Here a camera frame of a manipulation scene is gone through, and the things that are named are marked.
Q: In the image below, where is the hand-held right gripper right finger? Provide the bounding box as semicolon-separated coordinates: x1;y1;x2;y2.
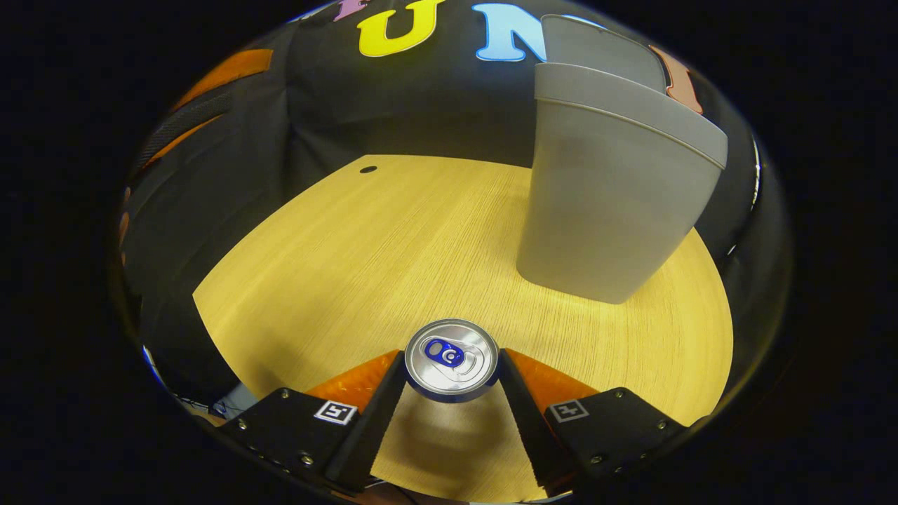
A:
497;349;692;492

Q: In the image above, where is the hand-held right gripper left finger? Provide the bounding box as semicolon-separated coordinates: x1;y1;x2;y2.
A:
217;349;409;495

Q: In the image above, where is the silver blue pop can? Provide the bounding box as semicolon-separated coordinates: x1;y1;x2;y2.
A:
404;318;500;404

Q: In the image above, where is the white desktop garbage bin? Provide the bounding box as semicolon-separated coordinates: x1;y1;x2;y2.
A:
516;14;729;305

